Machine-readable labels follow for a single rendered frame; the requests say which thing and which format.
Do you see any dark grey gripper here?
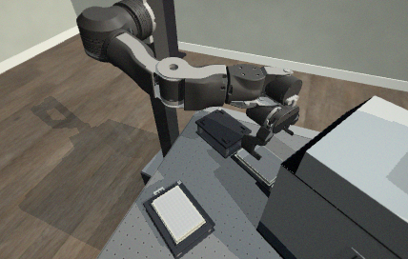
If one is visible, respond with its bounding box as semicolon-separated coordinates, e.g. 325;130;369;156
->
241;104;299;160

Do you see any dark grey rectangular frame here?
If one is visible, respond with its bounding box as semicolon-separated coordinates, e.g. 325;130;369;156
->
195;108;252;159

